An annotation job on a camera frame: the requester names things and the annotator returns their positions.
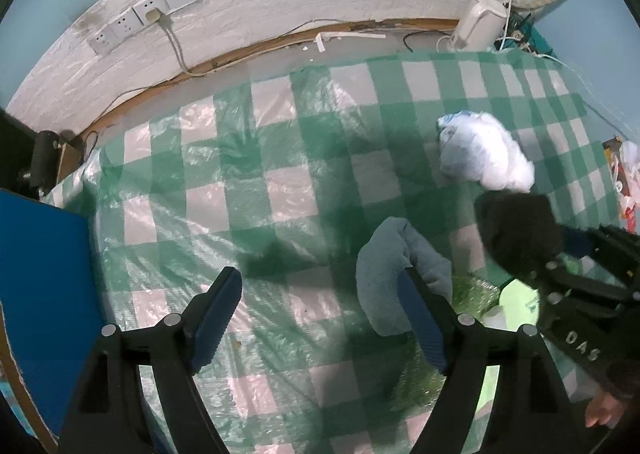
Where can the green patterned cloth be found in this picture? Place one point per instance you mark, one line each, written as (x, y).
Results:
(475, 291)

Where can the white trim piece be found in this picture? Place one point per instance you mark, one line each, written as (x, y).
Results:
(345, 36)

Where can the green checked plastic tablecloth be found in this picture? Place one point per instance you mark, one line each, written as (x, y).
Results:
(250, 184)

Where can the white cloth bundle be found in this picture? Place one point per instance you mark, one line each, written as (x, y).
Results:
(482, 152)

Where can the brown cardboard box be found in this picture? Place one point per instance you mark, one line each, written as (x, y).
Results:
(67, 159)

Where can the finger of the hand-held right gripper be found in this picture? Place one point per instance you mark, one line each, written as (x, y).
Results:
(580, 242)
(575, 279)

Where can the pile of colourful packets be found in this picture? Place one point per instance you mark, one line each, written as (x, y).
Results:
(625, 174)

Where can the black cabinet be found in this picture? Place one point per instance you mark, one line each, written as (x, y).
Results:
(15, 154)

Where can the light green cloth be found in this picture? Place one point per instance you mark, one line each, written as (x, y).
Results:
(517, 301)

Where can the white wall socket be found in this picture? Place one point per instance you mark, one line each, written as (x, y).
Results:
(126, 24)
(103, 39)
(145, 9)

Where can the person's right hand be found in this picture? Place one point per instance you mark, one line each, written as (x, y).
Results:
(605, 411)

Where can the black cylinder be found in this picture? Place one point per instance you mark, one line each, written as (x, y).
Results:
(42, 159)

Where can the grey towel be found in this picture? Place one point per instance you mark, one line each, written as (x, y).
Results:
(390, 279)

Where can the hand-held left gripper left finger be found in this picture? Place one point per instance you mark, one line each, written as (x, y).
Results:
(216, 321)

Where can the black fuzzy cloth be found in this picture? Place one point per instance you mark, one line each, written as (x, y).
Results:
(520, 229)

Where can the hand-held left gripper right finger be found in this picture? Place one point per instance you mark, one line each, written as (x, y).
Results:
(424, 321)

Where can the white electric kettle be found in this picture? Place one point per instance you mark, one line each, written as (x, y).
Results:
(480, 22)

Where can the blue-edged cardboard box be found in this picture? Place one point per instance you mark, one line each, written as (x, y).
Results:
(45, 284)

